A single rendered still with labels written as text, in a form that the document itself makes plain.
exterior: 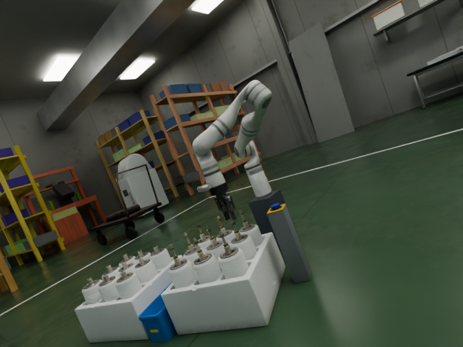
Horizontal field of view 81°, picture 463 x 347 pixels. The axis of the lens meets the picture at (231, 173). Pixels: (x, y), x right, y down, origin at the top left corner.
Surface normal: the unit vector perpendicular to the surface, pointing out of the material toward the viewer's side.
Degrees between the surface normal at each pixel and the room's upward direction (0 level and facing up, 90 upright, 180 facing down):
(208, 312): 90
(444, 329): 0
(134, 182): 90
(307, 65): 81
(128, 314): 90
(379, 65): 90
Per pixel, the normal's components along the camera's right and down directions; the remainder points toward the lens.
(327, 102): -0.62, 0.14
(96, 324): -0.37, 0.22
